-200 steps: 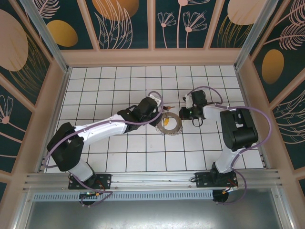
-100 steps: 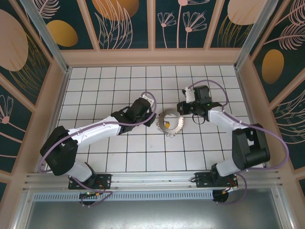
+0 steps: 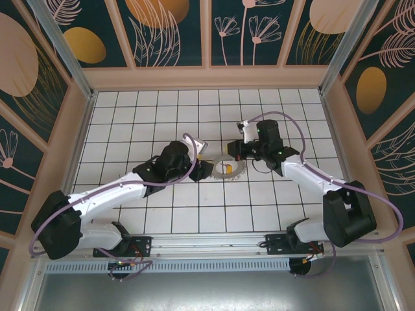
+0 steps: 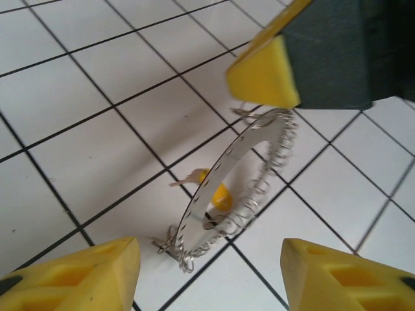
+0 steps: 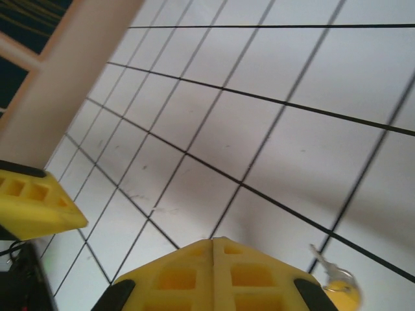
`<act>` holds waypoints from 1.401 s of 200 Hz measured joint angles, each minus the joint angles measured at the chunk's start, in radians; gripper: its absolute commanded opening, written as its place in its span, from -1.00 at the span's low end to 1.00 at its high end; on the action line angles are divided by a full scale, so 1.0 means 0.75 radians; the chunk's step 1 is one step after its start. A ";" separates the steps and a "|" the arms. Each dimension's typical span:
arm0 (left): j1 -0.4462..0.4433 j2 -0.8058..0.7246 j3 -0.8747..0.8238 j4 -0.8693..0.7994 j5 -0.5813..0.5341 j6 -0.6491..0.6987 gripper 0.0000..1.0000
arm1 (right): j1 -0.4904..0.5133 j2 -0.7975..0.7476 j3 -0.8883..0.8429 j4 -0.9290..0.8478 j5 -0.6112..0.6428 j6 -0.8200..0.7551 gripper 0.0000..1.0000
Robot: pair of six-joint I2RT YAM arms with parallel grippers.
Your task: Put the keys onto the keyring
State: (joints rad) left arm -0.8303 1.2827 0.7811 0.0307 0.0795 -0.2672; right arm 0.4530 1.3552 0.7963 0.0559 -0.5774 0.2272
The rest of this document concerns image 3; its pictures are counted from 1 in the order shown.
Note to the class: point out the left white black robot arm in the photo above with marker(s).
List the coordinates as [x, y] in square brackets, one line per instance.
[107, 191]

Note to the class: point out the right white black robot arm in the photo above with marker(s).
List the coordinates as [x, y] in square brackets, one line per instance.
[308, 175]

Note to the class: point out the small yellow tag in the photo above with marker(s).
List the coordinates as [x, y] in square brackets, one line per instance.
[228, 168]

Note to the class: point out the grey metal sheet panel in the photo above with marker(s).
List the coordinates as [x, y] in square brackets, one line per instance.
[194, 291]

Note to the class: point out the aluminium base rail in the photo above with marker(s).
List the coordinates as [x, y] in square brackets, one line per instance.
[207, 243]

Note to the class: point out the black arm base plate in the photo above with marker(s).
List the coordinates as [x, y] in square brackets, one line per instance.
[142, 243]
[275, 243]

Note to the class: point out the aluminium corner post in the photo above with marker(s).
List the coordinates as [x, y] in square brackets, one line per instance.
[343, 45]
[65, 55]

